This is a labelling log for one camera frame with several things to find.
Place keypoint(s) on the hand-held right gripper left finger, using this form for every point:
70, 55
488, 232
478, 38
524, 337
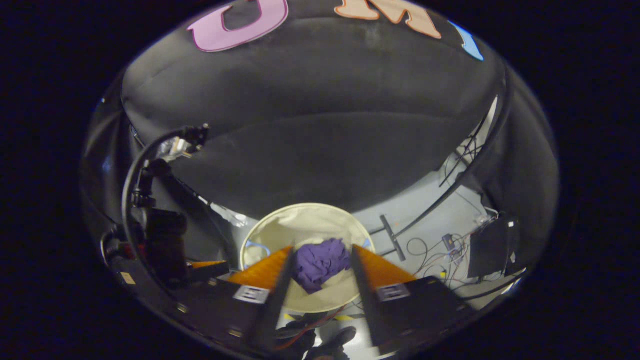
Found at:
280, 295

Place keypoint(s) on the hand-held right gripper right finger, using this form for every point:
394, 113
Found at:
367, 305

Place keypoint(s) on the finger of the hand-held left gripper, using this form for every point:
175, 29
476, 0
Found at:
210, 270

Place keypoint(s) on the purple ribbed garment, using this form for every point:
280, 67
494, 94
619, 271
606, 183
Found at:
320, 265

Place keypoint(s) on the cream laundry hamper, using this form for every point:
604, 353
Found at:
310, 220

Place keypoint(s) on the black clothes rack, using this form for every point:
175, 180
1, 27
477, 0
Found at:
392, 237

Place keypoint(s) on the person's black shoe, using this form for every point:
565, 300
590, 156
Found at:
295, 335
335, 342

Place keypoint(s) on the black box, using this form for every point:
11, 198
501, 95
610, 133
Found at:
492, 247

